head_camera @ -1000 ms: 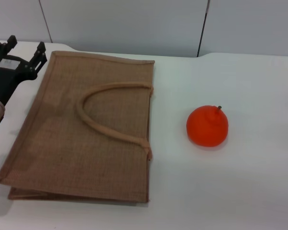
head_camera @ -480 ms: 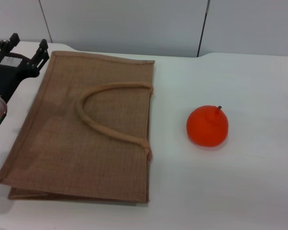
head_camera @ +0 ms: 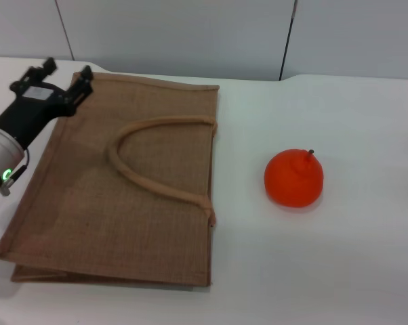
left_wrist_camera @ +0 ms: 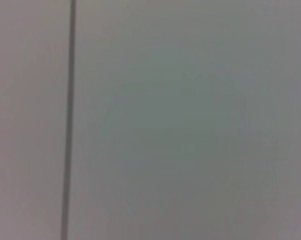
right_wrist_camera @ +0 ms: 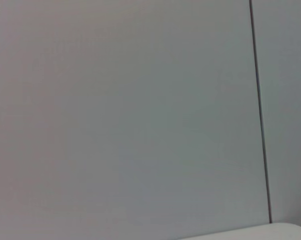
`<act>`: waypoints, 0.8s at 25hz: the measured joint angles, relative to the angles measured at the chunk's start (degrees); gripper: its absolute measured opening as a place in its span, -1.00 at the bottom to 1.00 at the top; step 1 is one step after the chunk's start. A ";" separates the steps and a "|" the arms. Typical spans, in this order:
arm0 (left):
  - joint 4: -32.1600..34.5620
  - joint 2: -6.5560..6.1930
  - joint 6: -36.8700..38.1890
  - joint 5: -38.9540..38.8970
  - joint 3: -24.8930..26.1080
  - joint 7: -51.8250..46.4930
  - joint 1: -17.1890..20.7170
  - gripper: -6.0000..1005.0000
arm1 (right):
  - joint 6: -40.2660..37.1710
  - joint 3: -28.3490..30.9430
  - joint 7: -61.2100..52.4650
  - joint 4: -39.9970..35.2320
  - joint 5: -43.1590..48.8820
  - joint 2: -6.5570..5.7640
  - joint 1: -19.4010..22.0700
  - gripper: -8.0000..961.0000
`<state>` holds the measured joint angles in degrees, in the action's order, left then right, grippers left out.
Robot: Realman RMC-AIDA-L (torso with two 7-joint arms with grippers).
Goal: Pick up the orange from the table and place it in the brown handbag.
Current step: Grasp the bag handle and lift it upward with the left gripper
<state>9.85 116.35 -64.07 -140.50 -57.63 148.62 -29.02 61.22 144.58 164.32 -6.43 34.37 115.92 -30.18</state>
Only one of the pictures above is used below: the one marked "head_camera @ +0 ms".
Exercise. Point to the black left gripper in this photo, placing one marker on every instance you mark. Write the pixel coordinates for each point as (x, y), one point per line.
(31, 108)

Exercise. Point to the brown jute handbag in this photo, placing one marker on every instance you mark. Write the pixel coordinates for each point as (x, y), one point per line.
(88, 203)

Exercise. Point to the orange fruit with stem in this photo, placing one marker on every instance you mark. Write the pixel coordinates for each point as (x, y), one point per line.
(292, 183)

